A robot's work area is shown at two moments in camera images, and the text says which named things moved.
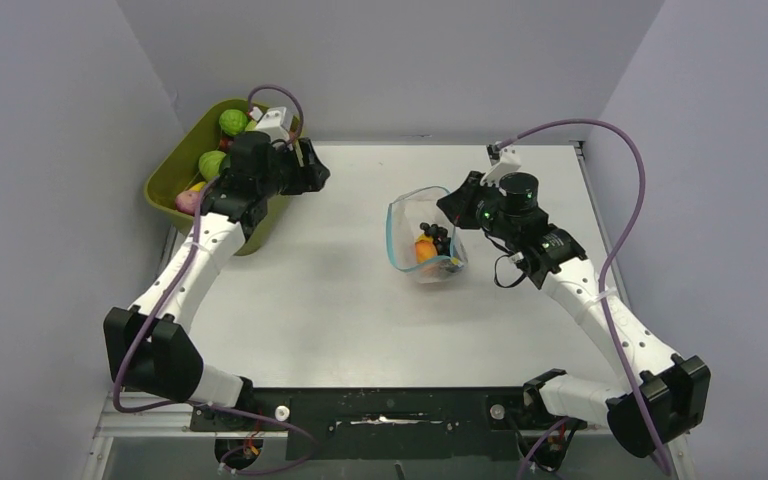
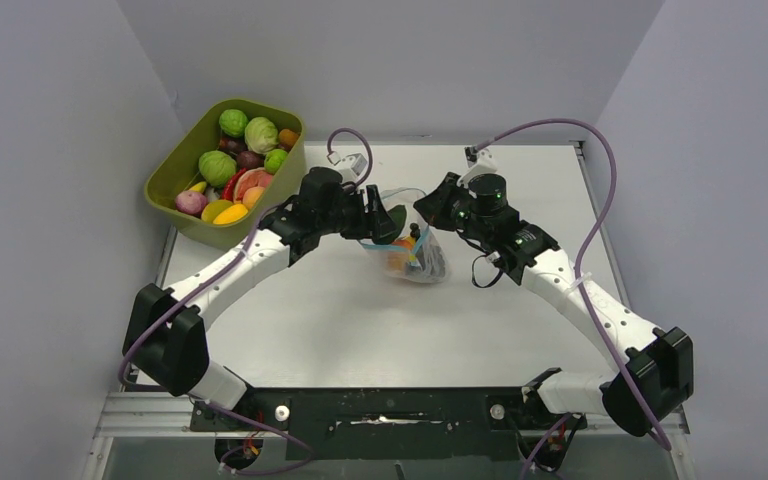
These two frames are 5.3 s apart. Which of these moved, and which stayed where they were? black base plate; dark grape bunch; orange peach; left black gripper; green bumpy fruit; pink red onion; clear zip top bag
Moved: clear zip top bag; dark grape bunch; orange peach; left black gripper
Stayed: green bumpy fruit; black base plate; pink red onion
